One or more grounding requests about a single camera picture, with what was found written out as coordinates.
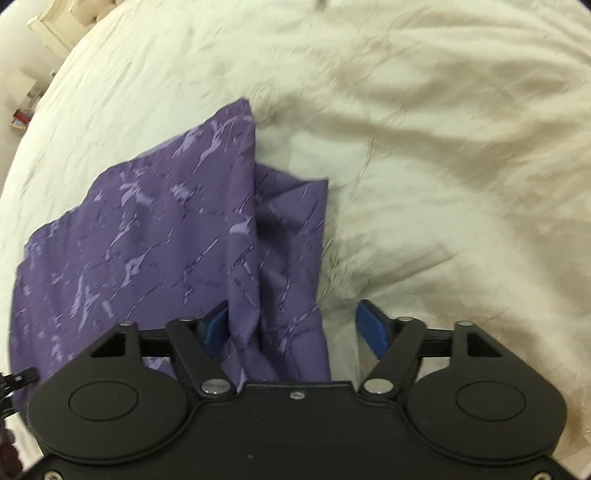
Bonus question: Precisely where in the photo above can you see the white embroidered bedspread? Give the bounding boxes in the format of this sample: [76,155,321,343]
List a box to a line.
[0,0,591,462]

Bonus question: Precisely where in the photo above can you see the cream nightstand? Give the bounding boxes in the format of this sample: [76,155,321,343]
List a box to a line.
[25,0,90,63]

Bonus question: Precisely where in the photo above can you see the red item on floor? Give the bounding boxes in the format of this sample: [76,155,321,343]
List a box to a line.
[8,108,34,131]

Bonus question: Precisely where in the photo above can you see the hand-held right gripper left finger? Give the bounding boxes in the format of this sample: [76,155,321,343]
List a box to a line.
[90,301,236,398]

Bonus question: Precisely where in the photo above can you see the purple patterned pants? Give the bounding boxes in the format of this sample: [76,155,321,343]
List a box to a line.
[9,98,332,416]

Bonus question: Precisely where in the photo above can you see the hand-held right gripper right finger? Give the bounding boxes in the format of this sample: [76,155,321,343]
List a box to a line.
[356,300,504,398]

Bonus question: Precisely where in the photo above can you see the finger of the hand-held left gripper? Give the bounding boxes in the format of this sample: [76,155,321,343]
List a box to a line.
[0,367,40,402]

